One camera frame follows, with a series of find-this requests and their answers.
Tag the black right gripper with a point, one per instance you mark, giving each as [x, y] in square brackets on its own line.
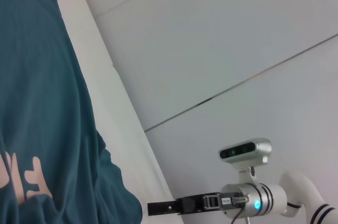
[214, 203]

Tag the silver right camera bracket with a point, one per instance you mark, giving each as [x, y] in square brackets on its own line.
[247, 175]

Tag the teal t-shirt with beige print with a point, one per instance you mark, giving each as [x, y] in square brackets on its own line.
[39, 76]

